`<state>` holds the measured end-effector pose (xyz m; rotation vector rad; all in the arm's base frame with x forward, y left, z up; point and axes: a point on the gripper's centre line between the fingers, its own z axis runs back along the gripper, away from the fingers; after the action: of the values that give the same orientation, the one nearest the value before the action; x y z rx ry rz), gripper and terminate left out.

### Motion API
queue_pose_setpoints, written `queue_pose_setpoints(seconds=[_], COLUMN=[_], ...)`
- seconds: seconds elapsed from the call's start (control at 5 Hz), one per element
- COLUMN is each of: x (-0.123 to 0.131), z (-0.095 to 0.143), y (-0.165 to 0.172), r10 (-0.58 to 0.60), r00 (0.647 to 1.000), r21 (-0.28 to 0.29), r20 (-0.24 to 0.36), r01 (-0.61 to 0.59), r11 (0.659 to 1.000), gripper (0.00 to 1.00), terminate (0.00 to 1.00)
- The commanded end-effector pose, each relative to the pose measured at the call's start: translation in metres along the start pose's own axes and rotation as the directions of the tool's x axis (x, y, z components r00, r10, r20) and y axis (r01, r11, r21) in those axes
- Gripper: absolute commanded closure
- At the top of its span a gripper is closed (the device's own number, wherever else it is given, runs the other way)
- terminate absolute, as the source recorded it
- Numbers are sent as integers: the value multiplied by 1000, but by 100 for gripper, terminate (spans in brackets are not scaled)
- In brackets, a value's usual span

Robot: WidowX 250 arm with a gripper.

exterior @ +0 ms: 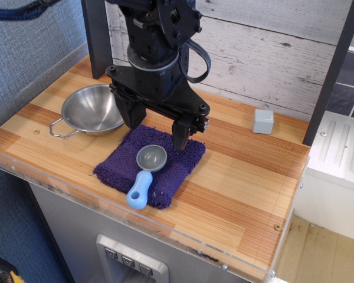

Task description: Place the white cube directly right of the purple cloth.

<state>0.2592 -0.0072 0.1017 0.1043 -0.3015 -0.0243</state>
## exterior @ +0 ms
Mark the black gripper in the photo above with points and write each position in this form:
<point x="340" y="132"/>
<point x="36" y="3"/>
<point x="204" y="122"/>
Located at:
<point x="167" y="93"/>

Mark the white grey cube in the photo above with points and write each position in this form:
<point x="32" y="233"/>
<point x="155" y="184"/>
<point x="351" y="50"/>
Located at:
<point x="263" y="121"/>

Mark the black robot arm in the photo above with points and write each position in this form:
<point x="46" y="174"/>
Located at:
<point x="160" y="39"/>

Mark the purple terry cloth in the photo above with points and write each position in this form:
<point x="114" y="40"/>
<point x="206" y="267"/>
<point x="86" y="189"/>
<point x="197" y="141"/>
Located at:
<point x="119" y="170"/>

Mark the silver dispenser button panel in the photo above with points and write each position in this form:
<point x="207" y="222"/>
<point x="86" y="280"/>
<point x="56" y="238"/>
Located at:
<point x="122" y="263"/>

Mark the clear acrylic edge guard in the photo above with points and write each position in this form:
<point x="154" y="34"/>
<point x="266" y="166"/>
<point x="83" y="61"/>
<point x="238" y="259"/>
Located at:
<point x="231" y="210"/>

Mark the white ribbed sink drainboard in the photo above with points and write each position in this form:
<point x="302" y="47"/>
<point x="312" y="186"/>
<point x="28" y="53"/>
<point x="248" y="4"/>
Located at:
<point x="331" y="156"/>

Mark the black yellow object at corner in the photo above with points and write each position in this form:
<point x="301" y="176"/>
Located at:
<point x="9" y="274"/>

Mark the blue handled grey scoop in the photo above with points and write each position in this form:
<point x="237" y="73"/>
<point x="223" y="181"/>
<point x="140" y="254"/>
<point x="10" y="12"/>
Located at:
<point x="150" y="159"/>

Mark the stainless steel bowl with handles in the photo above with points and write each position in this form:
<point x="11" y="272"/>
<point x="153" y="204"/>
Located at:
<point x="91" y="110"/>

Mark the left dark grey post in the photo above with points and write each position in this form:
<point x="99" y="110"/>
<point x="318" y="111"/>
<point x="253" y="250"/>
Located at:
<point x="98" y="38"/>

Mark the dark grey post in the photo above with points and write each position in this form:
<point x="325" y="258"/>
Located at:
<point x="339" y="56"/>
<point x="98" y="38"/>

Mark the right dark grey post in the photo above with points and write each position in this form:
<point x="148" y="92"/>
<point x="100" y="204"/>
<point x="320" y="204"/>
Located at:
<point x="339" y="56"/>

